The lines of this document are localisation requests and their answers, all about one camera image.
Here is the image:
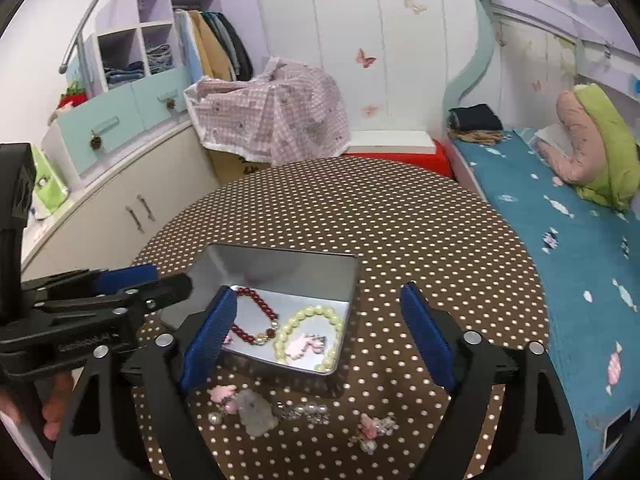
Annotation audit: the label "pink flower hair clip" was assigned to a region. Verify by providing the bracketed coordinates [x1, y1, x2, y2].
[350, 412, 398, 455]

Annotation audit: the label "cream curved cabinet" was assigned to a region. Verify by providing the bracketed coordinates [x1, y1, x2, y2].
[20, 120, 221, 281]

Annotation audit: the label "teal and purple bunk bed frame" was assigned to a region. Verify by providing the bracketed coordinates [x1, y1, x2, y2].
[442, 0, 640, 126]

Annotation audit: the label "folded brown cloth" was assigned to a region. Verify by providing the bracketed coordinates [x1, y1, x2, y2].
[447, 129, 506, 145]

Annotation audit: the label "pink bow hair clip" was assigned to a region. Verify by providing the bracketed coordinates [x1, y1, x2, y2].
[207, 384, 240, 423]

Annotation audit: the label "teal drawer with pinecone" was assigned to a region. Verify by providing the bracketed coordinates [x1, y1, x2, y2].
[57, 91, 141, 176]
[131, 66, 193, 128]

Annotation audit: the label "pink charm pendant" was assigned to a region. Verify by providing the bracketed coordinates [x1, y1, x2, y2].
[286, 334, 331, 361]

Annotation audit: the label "grey fabric brooch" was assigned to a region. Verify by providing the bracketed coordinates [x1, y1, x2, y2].
[235, 389, 279, 436]

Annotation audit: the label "dark red bead bracelet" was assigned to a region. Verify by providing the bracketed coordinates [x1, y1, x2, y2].
[231, 286, 280, 346]

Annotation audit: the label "person's left hand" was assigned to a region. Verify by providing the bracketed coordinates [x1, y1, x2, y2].
[0, 370, 77, 443]

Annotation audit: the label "white pillow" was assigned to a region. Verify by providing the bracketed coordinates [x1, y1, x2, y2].
[530, 125, 571, 156]

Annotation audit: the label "pink and green folded quilt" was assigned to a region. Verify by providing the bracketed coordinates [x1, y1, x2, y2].
[537, 82, 640, 211]

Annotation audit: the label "pearl and crystal chain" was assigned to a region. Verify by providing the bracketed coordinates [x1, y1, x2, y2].
[275, 402, 331, 424]

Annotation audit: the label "pink checked cover cloth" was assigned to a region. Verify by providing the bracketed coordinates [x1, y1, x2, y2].
[184, 56, 351, 167]

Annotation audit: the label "red strawberry plush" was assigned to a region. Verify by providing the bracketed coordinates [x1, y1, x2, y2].
[57, 81, 88, 110]

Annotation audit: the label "white board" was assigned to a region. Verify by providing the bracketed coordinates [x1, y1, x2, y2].
[348, 131, 435, 156]

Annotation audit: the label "folded jeans stack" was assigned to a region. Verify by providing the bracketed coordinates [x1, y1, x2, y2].
[105, 61, 146, 83]
[145, 44, 173, 75]

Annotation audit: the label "pale yellow pearl bracelet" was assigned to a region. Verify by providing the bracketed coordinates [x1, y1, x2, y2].
[272, 305, 346, 373]

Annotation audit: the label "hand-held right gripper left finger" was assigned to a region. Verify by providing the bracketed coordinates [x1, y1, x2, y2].
[50, 285, 239, 480]

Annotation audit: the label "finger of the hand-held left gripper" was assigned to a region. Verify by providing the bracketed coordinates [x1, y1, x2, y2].
[32, 274, 194, 322]
[21, 265, 161, 306]

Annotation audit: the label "grey metal handrail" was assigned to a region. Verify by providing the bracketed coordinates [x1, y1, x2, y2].
[59, 0, 131, 75]

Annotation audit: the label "smartphone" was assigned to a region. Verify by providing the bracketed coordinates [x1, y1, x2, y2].
[602, 407, 633, 453]

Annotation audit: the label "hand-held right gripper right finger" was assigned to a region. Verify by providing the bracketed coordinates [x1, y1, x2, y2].
[399, 282, 586, 480]

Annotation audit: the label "purple staircase shelf unit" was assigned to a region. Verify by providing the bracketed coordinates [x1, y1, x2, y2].
[92, 0, 223, 93]

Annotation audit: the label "folded dark clothes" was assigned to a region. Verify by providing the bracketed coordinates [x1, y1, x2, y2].
[448, 104, 503, 132]

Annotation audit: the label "blue candy-print bed sheet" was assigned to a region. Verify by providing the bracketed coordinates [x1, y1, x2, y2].
[447, 127, 640, 480]

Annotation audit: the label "cardboard box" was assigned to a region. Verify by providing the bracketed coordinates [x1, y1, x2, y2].
[207, 145, 273, 186]

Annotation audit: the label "hanging clothes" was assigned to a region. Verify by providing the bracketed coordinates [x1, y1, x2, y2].
[187, 9, 255, 83]

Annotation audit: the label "green and white bag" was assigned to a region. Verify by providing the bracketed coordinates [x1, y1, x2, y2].
[30, 145, 71, 213]

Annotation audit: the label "grey metal tin box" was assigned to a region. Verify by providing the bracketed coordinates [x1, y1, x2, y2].
[160, 243, 362, 376]

